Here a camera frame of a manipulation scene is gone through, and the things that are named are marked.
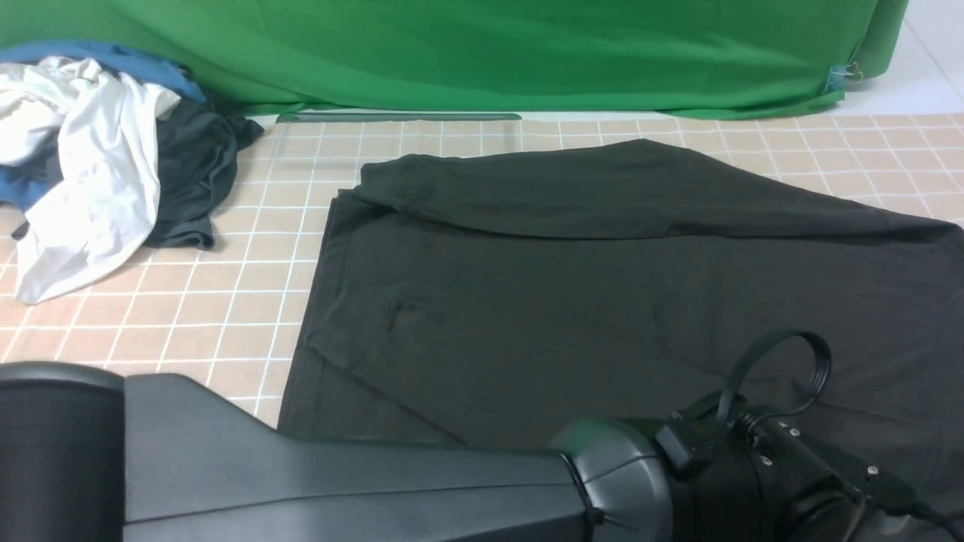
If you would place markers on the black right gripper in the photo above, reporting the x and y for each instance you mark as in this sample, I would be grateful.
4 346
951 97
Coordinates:
810 490

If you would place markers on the dark gray long-sleeve shirt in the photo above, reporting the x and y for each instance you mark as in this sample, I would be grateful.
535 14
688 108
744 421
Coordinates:
490 301

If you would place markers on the white shirt in pile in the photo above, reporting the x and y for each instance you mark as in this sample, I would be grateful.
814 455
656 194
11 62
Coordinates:
91 222

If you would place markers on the blue binder clip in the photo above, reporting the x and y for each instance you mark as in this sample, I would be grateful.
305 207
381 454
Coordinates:
840 76

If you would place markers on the green backdrop cloth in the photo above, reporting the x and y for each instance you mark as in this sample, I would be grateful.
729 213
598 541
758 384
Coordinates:
717 60

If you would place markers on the beige grid-pattern tablecloth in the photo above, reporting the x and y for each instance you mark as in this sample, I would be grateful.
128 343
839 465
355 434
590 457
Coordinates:
230 317

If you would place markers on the dark gray garment in pile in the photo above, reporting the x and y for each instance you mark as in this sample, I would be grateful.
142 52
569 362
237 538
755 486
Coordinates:
198 154

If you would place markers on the blue garment in pile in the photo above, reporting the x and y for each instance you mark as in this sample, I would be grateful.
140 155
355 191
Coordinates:
23 190

